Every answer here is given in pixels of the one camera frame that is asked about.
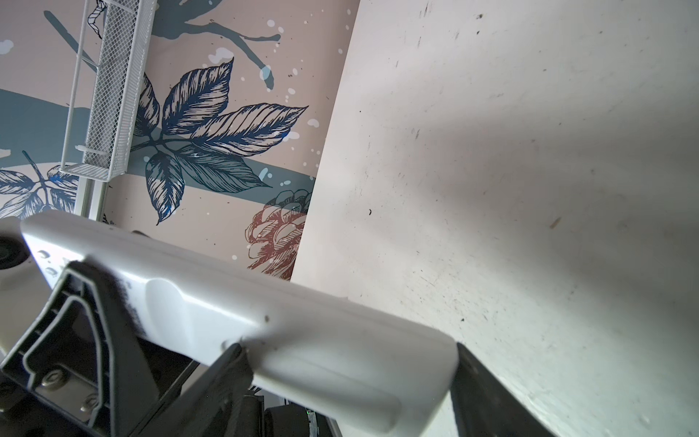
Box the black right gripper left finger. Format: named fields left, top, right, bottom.
left=140, top=343, right=253, bottom=436

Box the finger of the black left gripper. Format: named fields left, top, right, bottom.
left=1, top=261, right=158, bottom=436

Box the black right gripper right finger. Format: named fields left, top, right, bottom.
left=450, top=343, right=553, bottom=437

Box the white wire mesh basket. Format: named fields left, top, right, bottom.
left=60, top=1, right=157, bottom=182

